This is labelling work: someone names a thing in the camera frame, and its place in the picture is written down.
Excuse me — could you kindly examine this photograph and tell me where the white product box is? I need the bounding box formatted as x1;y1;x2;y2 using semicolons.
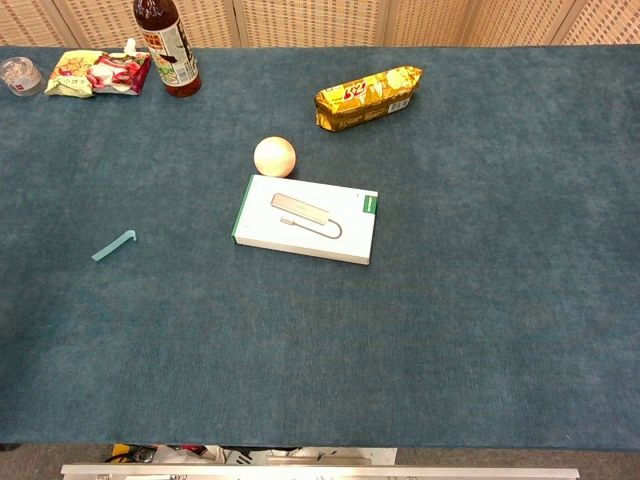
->
230;173;380;266

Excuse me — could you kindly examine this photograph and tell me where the light blue plastic piece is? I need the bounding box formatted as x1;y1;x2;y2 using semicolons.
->
91;229;138;263

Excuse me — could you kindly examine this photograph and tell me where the peach coloured ball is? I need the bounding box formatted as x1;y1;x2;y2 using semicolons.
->
253;136;298;179

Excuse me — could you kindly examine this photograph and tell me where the blue table cloth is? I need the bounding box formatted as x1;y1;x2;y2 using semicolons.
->
0;44;640;449

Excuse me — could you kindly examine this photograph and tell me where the golden biscuit packet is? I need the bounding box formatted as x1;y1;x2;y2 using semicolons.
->
314;64;424;133

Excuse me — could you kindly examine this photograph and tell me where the woven folding screen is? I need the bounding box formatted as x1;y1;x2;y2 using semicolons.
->
0;0;640;50

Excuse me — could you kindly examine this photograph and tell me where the brown sauce bottle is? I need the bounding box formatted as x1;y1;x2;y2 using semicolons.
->
132;0;203;99

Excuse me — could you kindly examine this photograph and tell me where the red white snack pouch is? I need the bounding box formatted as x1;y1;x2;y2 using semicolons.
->
85;37;153;96

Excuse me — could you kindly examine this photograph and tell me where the yellow green snack bag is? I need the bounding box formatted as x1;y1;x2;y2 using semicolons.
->
43;49;104;99

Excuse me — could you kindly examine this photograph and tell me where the clear glass cup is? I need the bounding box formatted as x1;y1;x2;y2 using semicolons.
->
0;56;45;98

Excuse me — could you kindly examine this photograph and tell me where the aluminium profile rail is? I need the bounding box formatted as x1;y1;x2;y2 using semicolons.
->
60;463;581;480

